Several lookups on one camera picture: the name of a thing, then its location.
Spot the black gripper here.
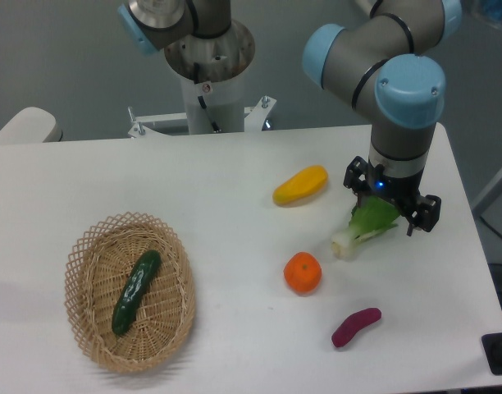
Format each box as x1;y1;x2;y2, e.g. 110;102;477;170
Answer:
343;156;441;236

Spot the green cucumber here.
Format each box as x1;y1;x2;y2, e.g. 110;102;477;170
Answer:
112;250;162;336

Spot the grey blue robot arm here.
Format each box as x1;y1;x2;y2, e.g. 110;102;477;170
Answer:
117;1;462;231

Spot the woven wicker basket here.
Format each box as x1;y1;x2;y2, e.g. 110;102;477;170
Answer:
65;213;195;373

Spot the green bok choy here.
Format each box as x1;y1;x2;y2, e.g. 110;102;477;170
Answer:
331;196;399;259

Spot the yellow mango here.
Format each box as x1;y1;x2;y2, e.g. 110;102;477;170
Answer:
272;165;328;206

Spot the white furniture at right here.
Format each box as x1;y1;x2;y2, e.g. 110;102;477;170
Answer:
470;167;502;218

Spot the orange tangerine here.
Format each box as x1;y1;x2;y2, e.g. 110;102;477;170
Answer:
283;251;322;295

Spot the purple sweet potato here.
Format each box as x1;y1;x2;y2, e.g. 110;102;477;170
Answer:
331;308;382;348

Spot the black device at table edge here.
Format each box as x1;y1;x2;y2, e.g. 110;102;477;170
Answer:
481;332;502;376

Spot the white chair back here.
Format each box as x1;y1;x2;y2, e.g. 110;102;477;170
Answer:
0;107;63;146

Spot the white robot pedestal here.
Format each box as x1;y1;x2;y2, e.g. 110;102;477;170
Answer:
128;20;276;138

